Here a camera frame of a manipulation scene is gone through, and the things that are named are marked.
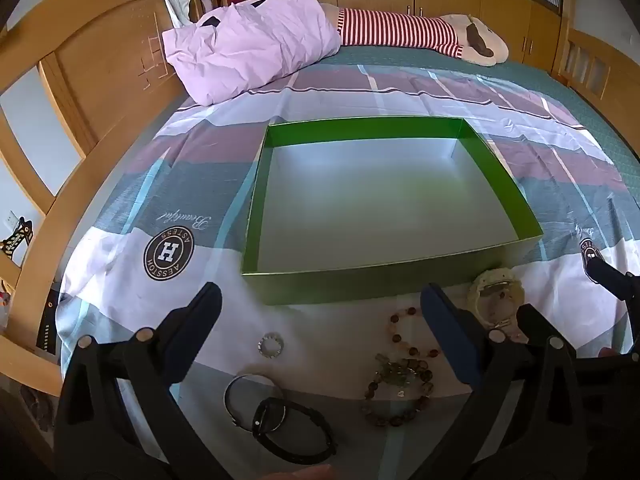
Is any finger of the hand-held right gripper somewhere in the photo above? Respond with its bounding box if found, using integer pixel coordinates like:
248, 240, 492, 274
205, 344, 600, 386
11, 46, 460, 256
516, 304, 551, 343
582, 252, 640, 303

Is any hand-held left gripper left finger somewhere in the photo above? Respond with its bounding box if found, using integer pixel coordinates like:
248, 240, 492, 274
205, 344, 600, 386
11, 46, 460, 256
52, 281, 223, 480

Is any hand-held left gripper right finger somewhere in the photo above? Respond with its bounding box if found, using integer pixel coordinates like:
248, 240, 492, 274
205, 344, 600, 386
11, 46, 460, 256
420, 282, 583, 480

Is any red bead bracelet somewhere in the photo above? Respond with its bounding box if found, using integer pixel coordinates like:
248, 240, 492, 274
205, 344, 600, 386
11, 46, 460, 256
386, 306, 442, 358

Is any white wristwatch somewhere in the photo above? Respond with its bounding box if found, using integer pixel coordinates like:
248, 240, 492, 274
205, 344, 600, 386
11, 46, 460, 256
466, 268, 526, 331

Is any green stone chain bracelet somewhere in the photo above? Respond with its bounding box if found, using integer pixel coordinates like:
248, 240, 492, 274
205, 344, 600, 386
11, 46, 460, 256
375, 352, 426, 388

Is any thin metal bangle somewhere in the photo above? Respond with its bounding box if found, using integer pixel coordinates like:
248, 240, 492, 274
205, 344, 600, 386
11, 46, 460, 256
223, 374, 287, 433

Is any brown bead bracelet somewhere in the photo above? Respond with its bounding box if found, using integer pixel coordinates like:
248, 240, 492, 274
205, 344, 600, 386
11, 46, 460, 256
361, 357, 435, 428

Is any black wristwatch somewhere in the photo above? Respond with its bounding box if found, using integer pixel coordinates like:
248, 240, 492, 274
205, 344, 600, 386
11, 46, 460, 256
251, 397, 335, 465

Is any green cardboard box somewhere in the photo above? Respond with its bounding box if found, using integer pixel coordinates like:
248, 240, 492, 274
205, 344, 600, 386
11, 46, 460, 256
241, 117, 544, 307

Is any printed bed sheet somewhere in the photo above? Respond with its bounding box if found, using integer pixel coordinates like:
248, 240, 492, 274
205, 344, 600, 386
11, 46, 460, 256
56, 62, 640, 480

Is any black device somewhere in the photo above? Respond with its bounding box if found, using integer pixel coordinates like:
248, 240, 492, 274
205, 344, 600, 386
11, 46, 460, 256
35, 287, 63, 356

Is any wooden footboard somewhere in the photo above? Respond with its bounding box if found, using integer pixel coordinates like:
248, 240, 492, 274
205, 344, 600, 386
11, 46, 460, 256
552, 20, 640, 126

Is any black and yellow object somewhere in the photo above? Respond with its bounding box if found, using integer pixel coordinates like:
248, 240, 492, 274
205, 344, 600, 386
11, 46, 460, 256
0, 217, 35, 256

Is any teal bed mat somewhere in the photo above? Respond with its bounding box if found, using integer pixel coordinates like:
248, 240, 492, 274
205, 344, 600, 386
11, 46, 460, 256
295, 42, 640, 161

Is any pink pillow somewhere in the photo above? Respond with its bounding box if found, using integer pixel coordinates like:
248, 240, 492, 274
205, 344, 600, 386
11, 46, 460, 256
161, 0, 343, 107

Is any striped plush toy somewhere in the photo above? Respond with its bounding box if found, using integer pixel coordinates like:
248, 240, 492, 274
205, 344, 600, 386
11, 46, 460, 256
320, 4, 510, 66

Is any sparkly silver ring bracelet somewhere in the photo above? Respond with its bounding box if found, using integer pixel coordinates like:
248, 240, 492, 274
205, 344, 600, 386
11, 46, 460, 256
258, 332, 285, 359

